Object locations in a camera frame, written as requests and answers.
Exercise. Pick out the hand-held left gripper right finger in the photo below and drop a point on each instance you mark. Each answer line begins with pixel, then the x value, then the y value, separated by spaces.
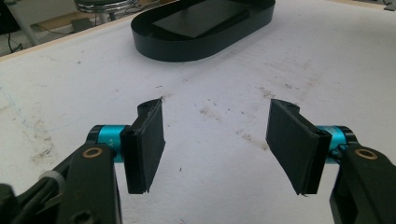
pixel 295 146

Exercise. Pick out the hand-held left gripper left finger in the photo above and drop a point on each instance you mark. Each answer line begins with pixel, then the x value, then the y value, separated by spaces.
pixel 144 146

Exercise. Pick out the black oval tray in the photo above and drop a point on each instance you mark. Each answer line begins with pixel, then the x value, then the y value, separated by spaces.
pixel 186 46

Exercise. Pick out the white metal stand leg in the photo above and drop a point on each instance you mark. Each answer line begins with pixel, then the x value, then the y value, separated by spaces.
pixel 23 26

